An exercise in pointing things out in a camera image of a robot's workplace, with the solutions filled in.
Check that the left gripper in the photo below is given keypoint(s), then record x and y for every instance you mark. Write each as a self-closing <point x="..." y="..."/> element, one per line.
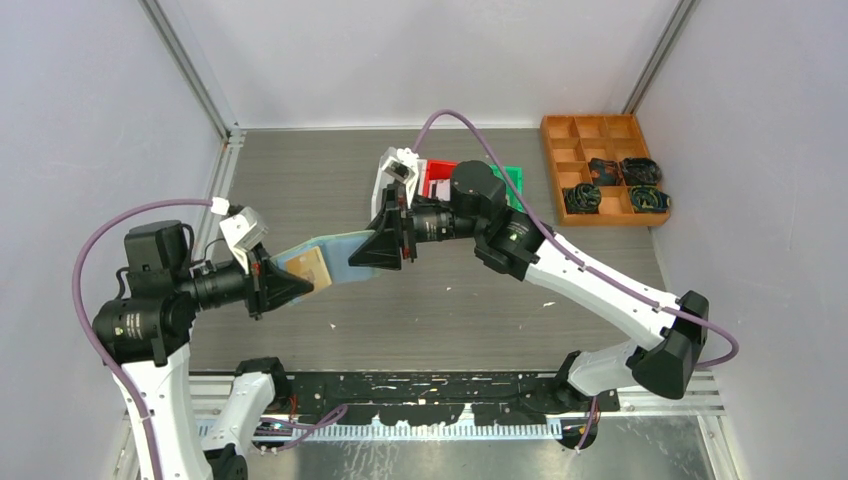
<point x="266" y="283"/>

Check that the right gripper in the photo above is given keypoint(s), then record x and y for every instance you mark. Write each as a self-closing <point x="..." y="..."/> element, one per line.
<point x="394" y="229"/>

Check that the gold card with black stripe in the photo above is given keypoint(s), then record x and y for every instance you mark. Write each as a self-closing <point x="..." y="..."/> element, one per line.
<point x="311" y="266"/>

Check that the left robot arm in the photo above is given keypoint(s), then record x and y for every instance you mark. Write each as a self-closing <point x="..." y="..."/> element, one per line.
<point x="147" y="331"/>

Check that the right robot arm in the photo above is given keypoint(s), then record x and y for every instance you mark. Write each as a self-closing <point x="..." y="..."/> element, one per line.
<point x="665" y="333"/>

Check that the white plastic bin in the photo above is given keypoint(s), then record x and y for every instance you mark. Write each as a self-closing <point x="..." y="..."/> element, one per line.
<point x="381" y="182"/>

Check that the red plastic bin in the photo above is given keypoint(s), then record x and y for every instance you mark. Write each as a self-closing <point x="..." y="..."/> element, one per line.
<point x="434" y="170"/>

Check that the green plastic bin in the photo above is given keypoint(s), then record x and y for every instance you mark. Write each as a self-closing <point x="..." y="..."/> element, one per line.
<point x="516" y="177"/>

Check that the rolled dark sock lower left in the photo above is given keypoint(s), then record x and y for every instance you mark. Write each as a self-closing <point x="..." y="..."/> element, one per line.
<point x="583" y="198"/>

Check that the rolled dark sock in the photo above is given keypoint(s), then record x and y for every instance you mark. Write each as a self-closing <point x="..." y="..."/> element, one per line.
<point x="638" y="171"/>
<point x="605" y="172"/>
<point x="583" y="198"/>
<point x="649" y="199"/>

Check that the orange wooden compartment tray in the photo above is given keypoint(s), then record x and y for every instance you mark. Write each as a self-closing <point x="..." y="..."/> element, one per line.
<point x="570" y="141"/>

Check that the rolled dark sock upper left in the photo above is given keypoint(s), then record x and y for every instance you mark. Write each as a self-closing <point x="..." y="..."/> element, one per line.
<point x="605" y="172"/>

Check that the rolled dark sock upper right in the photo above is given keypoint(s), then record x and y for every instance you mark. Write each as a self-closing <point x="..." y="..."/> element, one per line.
<point x="638" y="171"/>

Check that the rolled dark sock lower right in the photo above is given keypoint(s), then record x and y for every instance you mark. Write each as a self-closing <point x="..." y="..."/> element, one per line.
<point x="649" y="199"/>

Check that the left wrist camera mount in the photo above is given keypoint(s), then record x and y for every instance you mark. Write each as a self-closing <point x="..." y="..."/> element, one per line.
<point x="242" y="228"/>

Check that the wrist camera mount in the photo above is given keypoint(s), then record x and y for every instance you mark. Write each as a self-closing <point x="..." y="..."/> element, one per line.
<point x="242" y="228"/>
<point x="401" y="169"/>

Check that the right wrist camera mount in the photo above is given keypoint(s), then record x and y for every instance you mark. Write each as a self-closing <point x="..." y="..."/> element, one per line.
<point x="401" y="169"/>

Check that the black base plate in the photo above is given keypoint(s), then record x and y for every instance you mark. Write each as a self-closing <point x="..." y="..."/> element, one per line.
<point x="424" y="398"/>

